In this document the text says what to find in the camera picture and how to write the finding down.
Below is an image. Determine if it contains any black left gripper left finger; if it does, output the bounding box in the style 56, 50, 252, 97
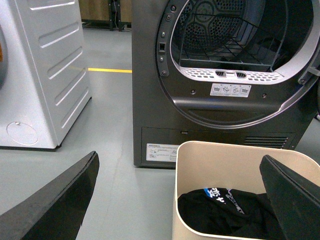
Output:
0, 151, 100, 240

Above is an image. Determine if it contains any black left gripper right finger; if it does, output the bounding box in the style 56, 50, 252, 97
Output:
259, 155, 320, 240

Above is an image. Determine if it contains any beige plastic laundry hamper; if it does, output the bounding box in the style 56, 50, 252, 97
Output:
172, 141, 320, 240

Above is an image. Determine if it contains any black printed t-shirt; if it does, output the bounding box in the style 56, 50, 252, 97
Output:
177, 187, 285, 240

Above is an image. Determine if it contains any white washing machine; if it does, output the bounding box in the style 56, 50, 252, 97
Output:
0, 0, 92, 149

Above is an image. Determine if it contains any dark grey tumble dryer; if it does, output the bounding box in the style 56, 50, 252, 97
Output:
132, 0, 320, 169

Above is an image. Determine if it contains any wooden workbench with black frame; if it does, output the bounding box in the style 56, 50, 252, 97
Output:
79, 0, 132, 32

